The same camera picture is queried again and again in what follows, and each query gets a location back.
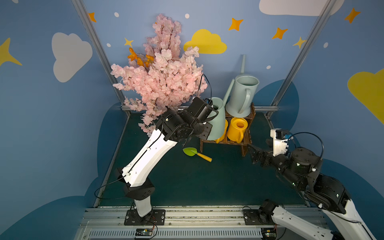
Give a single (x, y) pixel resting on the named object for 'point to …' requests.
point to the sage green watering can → (218, 130)
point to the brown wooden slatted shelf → (247, 140)
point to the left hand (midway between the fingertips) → (205, 124)
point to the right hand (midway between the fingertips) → (259, 141)
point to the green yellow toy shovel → (192, 151)
